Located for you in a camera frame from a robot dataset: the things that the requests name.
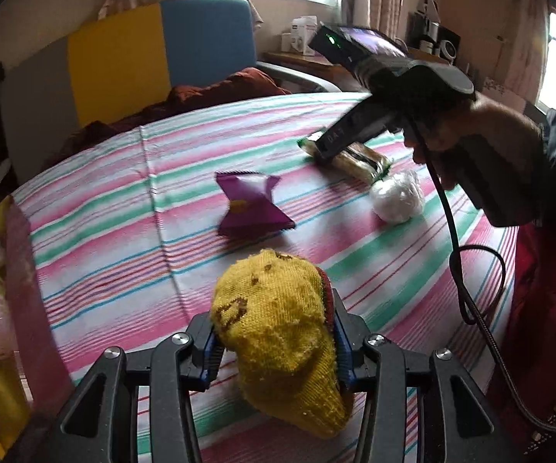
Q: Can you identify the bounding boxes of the green bar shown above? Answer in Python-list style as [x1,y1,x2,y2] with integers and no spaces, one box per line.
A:
[297,128,394,184]

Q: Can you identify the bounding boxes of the black studded cloth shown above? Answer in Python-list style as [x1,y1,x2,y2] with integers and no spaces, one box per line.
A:
[524,386,556,454]

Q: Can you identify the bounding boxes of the purple snack packet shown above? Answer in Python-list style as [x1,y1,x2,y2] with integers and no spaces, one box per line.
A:
[215,170,297,238]

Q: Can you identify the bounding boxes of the black desk appliance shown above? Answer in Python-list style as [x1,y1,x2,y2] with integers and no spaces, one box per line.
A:
[410,0,462,66]

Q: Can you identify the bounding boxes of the white crumpled plastic ball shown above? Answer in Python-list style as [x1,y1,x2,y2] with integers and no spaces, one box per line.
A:
[369,170,424,224]

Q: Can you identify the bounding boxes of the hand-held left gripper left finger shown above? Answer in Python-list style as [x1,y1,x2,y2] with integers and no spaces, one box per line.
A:
[54,316,223,463]

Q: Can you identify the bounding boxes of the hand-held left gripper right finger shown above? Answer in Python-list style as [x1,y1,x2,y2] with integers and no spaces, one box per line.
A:
[329,289,505,463]

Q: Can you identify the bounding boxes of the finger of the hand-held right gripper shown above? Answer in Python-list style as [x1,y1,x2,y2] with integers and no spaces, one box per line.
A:
[313,123,363,165]

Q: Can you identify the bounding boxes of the person's right hand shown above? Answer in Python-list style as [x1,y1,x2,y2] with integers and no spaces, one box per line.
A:
[402,91,545,191]

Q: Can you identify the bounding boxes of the striped tablecloth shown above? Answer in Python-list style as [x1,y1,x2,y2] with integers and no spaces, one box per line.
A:
[10,91,520,463]

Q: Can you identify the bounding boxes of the grey yellow blue chair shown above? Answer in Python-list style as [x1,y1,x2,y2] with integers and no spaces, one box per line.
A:
[3,0,341,174]

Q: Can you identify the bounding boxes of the yellow storage box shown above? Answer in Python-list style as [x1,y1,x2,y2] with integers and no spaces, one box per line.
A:
[0,195,74,461]

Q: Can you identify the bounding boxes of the yellow knitted cloth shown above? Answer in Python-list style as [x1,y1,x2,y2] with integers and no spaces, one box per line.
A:
[209,248,356,441]

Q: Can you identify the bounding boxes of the wooden desk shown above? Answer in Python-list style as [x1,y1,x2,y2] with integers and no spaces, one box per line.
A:
[263,51,356,93]

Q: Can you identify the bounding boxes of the white cartons on desk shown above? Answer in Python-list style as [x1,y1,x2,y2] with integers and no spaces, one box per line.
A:
[280,16,323,55]

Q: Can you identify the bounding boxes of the dark red jacket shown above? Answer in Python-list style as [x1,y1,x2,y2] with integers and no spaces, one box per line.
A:
[42,68,291,169]

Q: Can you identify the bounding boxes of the black cable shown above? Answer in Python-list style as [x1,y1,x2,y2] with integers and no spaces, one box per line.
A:
[418,140,556,437]

